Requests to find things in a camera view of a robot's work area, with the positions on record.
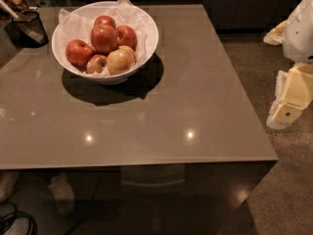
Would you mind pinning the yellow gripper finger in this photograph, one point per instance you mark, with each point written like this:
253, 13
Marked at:
282, 115

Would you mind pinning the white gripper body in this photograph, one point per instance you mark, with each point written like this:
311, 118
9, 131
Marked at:
299, 36

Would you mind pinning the large red apple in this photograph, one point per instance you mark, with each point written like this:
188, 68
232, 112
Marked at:
103, 38

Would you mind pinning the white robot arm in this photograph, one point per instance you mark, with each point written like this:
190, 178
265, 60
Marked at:
295, 35

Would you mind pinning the yellow-green apple front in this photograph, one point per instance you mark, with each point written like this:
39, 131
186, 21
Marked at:
121, 60

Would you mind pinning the red apple right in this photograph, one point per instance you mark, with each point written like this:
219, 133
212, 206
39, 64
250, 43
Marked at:
126, 36

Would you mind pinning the small red apple front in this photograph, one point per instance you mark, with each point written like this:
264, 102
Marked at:
96, 64

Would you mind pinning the red apple back top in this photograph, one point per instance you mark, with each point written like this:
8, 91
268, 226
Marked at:
105, 20

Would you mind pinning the red apple left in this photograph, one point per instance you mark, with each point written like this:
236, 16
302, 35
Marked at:
78, 52

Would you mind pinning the white tissue paper liner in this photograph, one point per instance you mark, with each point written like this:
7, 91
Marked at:
104, 41

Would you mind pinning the white sock foot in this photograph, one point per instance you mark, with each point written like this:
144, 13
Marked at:
62, 193

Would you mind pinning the black mesh pen cup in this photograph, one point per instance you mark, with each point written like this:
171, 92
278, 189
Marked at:
28, 32

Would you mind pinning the white foot at left edge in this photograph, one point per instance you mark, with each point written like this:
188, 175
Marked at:
8, 179

